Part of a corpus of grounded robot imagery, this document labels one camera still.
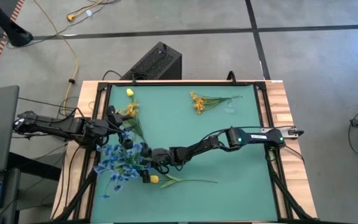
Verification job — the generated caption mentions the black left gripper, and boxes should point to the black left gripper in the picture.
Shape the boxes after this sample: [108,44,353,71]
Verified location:
[104,105,135,128]

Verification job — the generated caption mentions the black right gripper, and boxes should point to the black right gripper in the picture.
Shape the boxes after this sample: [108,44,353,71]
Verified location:
[140,146,180,184]

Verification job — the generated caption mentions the yellow flower bunch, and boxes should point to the yellow flower bunch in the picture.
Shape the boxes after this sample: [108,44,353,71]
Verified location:
[118,101,148,144]
[190,91,244,115]

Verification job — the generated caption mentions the yellow tulip with leaves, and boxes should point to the yellow tulip with leaves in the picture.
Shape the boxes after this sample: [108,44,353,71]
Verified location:
[149,174,219,190]

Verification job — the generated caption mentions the blue flower bunch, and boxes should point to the blue flower bunch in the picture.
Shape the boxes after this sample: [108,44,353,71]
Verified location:
[95,132,151,175]
[93,161,150,200]

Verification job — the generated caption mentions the yellow tulip bare stem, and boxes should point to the yellow tulip bare stem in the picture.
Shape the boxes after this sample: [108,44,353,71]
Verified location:
[126,88,136,105]

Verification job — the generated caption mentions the clear glass vase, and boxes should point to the clear glass vase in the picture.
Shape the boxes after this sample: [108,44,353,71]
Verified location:
[223,92,239,114]

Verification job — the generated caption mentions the black computer tower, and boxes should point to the black computer tower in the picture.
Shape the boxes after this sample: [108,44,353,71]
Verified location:
[119,41,183,81]

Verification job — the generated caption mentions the green table mat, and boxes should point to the green table mat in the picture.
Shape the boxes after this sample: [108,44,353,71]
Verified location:
[90,83,279,222]

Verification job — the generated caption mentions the black stand base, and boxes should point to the black stand base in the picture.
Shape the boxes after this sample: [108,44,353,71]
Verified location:
[0,0,34,47]

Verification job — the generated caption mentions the long yellow floor cable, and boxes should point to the long yellow floor cable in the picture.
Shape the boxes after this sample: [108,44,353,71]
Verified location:
[32,0,80,116]

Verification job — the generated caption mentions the black table frame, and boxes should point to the black table frame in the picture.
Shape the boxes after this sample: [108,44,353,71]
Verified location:
[50,79,319,224]

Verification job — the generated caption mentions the yellow cable with plug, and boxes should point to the yellow cable with plug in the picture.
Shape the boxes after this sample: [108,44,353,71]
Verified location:
[66,0,105,22]

